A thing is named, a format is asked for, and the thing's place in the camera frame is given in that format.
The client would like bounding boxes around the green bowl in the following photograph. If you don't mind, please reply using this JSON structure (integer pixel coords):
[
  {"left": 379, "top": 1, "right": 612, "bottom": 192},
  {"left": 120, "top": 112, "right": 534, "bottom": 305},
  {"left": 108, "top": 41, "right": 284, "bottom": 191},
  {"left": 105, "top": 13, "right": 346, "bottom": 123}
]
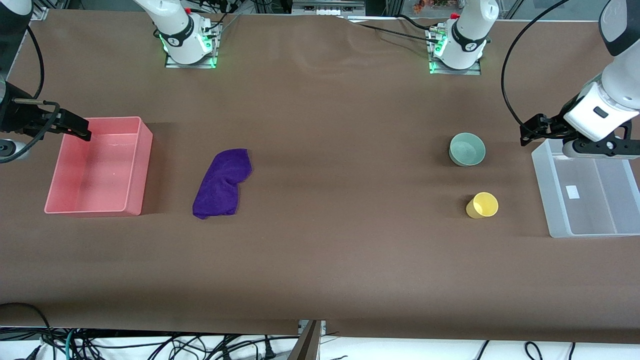
[{"left": 449, "top": 132, "right": 486, "bottom": 167}]

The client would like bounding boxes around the yellow cup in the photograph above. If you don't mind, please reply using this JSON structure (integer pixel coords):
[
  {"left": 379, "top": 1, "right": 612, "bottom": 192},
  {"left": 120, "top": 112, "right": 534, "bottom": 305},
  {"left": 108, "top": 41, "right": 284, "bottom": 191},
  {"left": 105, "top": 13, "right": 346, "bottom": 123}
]
[{"left": 465, "top": 192, "right": 499, "bottom": 220}]

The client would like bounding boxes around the purple cloth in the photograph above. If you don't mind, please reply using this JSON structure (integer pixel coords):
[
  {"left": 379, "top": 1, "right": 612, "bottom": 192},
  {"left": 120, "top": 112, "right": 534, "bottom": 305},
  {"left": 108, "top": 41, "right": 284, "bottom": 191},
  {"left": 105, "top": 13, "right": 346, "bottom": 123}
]
[{"left": 192, "top": 148, "right": 253, "bottom": 220}]

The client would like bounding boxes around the pink plastic bin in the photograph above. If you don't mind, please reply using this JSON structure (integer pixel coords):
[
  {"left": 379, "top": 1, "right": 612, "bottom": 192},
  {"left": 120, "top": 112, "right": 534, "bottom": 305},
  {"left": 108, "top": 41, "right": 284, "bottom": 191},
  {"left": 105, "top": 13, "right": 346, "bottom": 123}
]
[{"left": 44, "top": 116, "right": 154, "bottom": 217}]

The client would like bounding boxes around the translucent plastic bin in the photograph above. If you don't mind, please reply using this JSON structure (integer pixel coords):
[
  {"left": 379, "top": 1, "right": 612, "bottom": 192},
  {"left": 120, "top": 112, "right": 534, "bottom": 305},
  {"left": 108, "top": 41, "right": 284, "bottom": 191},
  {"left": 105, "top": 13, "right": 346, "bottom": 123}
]
[{"left": 531, "top": 138, "right": 640, "bottom": 239}]

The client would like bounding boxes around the brown table cover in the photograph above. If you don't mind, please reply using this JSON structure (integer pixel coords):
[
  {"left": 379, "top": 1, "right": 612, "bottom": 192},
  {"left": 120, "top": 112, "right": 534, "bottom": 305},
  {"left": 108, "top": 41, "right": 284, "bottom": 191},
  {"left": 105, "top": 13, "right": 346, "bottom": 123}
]
[{"left": 0, "top": 9, "right": 640, "bottom": 346}]

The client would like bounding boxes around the silver power strip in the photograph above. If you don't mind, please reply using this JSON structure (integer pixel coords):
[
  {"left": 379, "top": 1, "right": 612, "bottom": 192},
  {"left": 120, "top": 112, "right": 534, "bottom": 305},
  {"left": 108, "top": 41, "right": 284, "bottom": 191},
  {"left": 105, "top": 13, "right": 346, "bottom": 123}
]
[{"left": 292, "top": 0, "right": 367, "bottom": 16}]

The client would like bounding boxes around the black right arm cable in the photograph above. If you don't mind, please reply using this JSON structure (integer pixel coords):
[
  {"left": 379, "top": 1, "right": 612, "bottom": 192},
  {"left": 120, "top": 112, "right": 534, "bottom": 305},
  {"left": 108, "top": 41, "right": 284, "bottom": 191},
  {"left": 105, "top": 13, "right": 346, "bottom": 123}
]
[{"left": 0, "top": 24, "right": 62, "bottom": 164}]

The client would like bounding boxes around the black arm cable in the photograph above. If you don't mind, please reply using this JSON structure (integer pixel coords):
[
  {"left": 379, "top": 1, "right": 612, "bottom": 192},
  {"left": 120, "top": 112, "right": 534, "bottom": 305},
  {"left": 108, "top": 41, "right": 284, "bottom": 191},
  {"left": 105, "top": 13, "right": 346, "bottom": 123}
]
[
  {"left": 0, "top": 24, "right": 62, "bottom": 164},
  {"left": 501, "top": 0, "right": 572, "bottom": 127}
]

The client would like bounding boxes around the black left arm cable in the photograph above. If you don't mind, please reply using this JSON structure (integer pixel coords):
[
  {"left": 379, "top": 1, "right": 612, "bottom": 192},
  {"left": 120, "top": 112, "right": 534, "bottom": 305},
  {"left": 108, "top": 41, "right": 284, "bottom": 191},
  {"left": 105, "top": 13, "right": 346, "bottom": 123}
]
[{"left": 501, "top": 0, "right": 572, "bottom": 127}]

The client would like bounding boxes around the short black cable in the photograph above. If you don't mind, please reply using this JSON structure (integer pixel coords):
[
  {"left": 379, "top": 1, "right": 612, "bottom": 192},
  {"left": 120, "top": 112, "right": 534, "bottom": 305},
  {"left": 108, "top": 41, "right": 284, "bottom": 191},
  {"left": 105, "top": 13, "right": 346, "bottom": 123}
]
[{"left": 397, "top": 14, "right": 441, "bottom": 32}]

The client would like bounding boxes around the long black cable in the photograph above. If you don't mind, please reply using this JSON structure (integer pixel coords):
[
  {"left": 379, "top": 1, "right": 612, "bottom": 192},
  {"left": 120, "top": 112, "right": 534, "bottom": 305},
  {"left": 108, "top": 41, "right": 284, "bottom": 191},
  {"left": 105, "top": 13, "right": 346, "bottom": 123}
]
[{"left": 356, "top": 22, "right": 443, "bottom": 44}]

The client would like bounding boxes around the black looping cable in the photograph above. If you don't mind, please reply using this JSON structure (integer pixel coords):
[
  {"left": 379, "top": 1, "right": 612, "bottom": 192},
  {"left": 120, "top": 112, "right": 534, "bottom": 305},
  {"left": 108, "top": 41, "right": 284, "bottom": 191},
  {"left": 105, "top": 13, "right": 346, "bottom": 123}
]
[{"left": 0, "top": 302, "right": 57, "bottom": 360}]

